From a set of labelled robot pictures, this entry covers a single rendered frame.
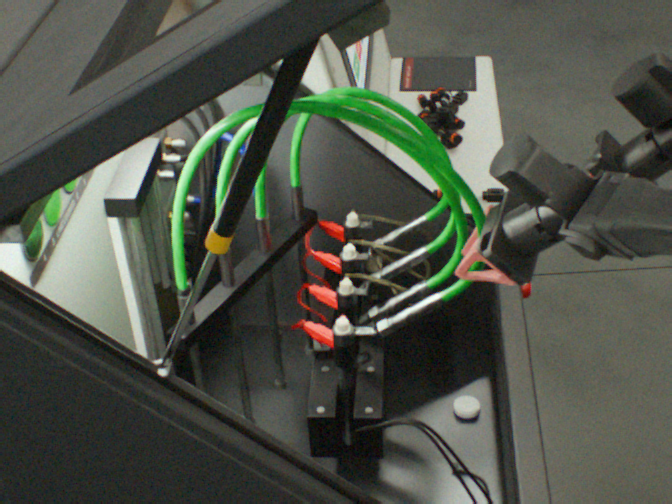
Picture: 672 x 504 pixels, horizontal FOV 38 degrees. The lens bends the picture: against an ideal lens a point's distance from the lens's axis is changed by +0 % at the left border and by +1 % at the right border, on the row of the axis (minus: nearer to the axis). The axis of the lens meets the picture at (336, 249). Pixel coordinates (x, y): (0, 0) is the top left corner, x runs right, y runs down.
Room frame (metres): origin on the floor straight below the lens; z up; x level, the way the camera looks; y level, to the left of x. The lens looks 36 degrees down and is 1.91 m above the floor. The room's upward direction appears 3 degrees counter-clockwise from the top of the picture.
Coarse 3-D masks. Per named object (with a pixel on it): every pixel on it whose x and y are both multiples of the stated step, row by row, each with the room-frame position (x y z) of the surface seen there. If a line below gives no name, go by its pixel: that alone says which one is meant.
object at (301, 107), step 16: (240, 112) 0.96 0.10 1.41; (256, 112) 0.95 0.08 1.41; (288, 112) 0.95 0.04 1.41; (304, 112) 0.95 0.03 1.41; (320, 112) 0.94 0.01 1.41; (336, 112) 0.94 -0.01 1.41; (352, 112) 0.94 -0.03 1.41; (224, 128) 0.95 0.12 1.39; (368, 128) 0.94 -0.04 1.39; (384, 128) 0.93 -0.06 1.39; (208, 144) 0.96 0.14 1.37; (416, 144) 0.93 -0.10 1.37; (192, 160) 0.96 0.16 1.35; (432, 160) 0.93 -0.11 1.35; (192, 176) 0.96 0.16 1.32; (448, 176) 0.93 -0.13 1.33; (176, 192) 0.97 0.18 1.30; (464, 192) 0.92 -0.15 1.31; (176, 208) 0.96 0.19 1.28; (480, 208) 0.92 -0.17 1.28; (176, 224) 0.96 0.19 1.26; (480, 224) 0.92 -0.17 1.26; (176, 240) 0.96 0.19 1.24; (176, 256) 0.96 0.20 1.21; (176, 272) 0.97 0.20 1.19; (176, 288) 0.97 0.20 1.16; (448, 288) 0.93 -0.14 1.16; (464, 288) 0.92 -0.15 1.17
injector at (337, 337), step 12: (336, 336) 0.94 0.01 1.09; (348, 336) 0.94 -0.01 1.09; (336, 348) 0.94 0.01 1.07; (348, 348) 0.94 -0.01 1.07; (336, 360) 0.94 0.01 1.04; (348, 360) 0.94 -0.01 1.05; (360, 360) 0.94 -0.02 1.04; (348, 372) 0.94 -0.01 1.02; (348, 384) 0.94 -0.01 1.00; (348, 396) 0.94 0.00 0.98; (348, 408) 0.94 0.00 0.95; (348, 420) 0.94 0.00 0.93; (348, 432) 0.94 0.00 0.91; (348, 444) 0.94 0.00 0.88
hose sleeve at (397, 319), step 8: (432, 296) 0.93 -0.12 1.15; (440, 296) 0.93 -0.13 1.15; (416, 304) 0.94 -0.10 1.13; (424, 304) 0.93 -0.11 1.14; (432, 304) 0.93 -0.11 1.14; (440, 304) 0.93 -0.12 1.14; (400, 312) 0.94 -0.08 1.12; (408, 312) 0.93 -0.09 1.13; (416, 312) 0.93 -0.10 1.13; (424, 312) 0.93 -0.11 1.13; (392, 320) 0.94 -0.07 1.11; (400, 320) 0.93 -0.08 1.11; (408, 320) 0.93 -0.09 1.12; (392, 328) 0.93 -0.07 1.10
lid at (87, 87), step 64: (64, 0) 1.08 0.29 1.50; (128, 0) 0.86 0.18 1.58; (192, 0) 0.79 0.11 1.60; (256, 0) 0.61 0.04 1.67; (320, 0) 0.58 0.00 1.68; (384, 0) 0.62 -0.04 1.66; (64, 64) 0.78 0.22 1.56; (128, 64) 0.65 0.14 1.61; (192, 64) 0.59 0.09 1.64; (256, 64) 0.59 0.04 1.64; (0, 128) 0.71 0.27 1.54; (64, 128) 0.60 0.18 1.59; (128, 128) 0.59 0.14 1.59; (0, 192) 0.61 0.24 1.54
